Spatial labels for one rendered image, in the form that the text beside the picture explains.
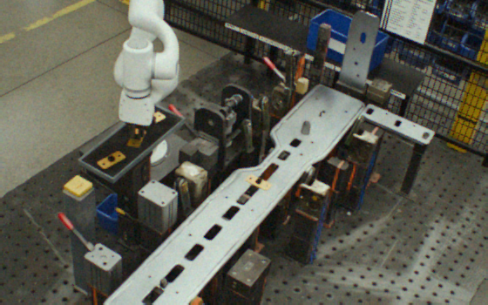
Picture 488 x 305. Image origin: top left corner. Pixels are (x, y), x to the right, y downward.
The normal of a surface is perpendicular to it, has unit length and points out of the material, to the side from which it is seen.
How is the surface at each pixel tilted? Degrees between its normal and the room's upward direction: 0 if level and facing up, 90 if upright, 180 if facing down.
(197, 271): 0
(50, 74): 0
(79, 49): 0
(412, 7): 90
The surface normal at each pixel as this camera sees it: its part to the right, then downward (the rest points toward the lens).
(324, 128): 0.11, -0.77
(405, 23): -0.51, 0.50
